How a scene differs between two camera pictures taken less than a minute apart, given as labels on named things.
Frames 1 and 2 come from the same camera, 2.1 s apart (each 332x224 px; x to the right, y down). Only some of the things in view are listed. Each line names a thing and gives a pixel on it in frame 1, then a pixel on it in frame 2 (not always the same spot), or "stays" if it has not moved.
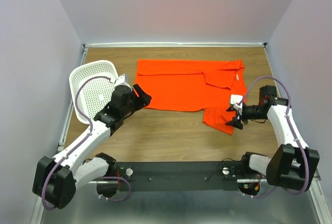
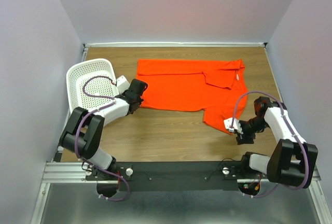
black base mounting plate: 182,176 stays
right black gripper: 235,123 → 241,139
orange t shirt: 206,85 stays
